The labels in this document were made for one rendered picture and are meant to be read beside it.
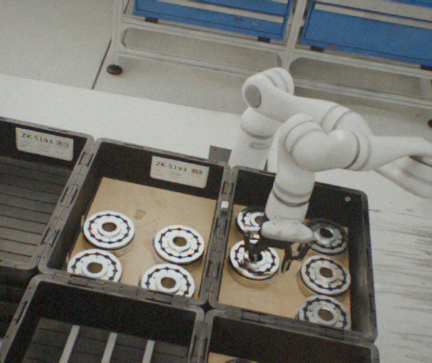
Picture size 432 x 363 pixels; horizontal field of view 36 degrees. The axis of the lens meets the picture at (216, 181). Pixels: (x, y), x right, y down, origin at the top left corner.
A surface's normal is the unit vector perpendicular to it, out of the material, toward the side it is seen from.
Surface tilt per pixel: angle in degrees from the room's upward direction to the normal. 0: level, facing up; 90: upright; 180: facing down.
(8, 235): 0
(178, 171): 90
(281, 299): 0
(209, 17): 90
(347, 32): 90
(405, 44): 90
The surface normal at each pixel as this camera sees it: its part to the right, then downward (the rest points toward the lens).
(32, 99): 0.15, -0.75
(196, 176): -0.13, 0.63
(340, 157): 0.59, 0.55
